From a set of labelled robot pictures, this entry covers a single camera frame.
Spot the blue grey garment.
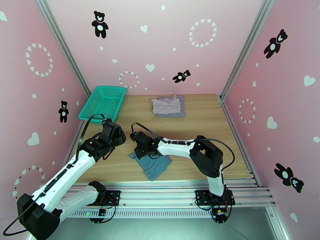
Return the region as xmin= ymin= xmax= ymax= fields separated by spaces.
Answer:
xmin=128 ymin=150 xmax=172 ymax=182

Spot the lavender purple garment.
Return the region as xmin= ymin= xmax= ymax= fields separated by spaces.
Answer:
xmin=155 ymin=96 xmax=186 ymax=118

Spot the pale mauve ribbed garment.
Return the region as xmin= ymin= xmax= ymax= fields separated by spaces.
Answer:
xmin=150 ymin=94 xmax=182 ymax=115

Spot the teal plastic mesh basket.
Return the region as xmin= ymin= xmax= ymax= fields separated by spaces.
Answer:
xmin=78 ymin=85 xmax=127 ymax=124

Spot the perforated metal strip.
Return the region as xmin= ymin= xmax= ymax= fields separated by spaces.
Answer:
xmin=67 ymin=208 xmax=217 ymax=219

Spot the circuit board with yellow connector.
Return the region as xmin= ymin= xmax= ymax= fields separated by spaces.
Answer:
xmin=212 ymin=208 xmax=229 ymax=222

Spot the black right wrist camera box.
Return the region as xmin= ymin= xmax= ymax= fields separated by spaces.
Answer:
xmin=130 ymin=131 xmax=151 ymax=145

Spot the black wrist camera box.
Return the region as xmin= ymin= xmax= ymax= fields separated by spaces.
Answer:
xmin=130 ymin=131 xmax=151 ymax=145
xmin=102 ymin=118 xmax=121 ymax=137

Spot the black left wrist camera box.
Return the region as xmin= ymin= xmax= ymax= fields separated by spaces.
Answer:
xmin=102 ymin=118 xmax=121 ymax=137

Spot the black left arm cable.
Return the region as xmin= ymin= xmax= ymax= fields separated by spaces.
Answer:
xmin=2 ymin=114 xmax=106 ymax=237

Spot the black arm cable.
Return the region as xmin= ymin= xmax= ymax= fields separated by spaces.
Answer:
xmin=2 ymin=114 xmax=106 ymax=237
xmin=130 ymin=122 xmax=236 ymax=171

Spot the aluminium mounting rail bed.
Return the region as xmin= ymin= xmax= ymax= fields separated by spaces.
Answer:
xmin=40 ymin=182 xmax=277 ymax=210

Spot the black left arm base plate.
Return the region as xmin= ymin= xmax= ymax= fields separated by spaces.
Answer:
xmin=98 ymin=190 xmax=122 ymax=206

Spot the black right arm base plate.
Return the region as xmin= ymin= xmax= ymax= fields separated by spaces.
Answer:
xmin=195 ymin=190 xmax=236 ymax=207

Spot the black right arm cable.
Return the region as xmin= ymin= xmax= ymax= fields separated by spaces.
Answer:
xmin=130 ymin=122 xmax=236 ymax=171

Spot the aluminium corner post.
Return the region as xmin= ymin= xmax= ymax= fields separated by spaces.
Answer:
xmin=220 ymin=0 xmax=277 ymax=98
xmin=34 ymin=0 xmax=92 ymax=98

